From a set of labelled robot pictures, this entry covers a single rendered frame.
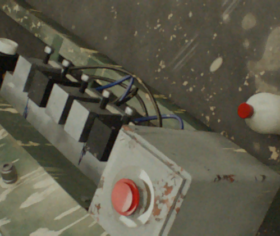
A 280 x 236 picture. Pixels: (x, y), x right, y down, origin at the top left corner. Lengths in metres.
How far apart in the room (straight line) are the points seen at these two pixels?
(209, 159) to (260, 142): 1.02
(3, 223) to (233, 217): 0.37
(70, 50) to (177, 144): 1.34
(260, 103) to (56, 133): 0.59
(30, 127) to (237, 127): 0.76
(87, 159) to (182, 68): 0.92
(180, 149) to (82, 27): 1.62
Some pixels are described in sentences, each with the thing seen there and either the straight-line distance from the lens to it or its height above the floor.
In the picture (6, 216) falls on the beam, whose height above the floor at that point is 0.89.
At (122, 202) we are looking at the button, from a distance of 0.72.
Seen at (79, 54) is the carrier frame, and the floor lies 0.18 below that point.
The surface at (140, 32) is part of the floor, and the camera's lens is 2.11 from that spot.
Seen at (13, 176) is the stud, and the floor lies 0.86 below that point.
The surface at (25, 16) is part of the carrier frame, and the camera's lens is 2.30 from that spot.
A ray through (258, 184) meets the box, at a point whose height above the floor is 0.81.
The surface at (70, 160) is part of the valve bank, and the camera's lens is 1.12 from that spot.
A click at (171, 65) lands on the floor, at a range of 2.00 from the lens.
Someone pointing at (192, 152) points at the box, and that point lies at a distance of 0.75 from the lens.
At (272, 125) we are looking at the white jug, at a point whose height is 0.13.
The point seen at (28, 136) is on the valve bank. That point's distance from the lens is 1.16.
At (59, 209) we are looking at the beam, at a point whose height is 0.83.
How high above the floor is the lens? 1.43
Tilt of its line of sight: 44 degrees down
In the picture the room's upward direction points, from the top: 84 degrees counter-clockwise
